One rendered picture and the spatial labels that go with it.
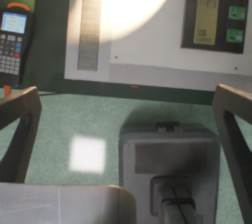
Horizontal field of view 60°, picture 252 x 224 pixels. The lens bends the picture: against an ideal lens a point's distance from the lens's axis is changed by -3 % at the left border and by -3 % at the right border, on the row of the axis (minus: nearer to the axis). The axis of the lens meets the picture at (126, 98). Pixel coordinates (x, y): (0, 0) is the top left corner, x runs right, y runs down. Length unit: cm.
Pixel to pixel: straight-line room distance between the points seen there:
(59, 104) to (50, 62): 81
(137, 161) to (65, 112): 54
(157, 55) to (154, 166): 78
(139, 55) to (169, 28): 8
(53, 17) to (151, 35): 27
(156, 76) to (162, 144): 69
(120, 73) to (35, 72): 24
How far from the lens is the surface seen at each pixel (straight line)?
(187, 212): 102
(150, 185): 118
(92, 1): 49
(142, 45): 47
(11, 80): 61
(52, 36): 61
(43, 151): 149
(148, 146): 112
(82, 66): 47
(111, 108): 134
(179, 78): 48
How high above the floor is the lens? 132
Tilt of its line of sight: 84 degrees down
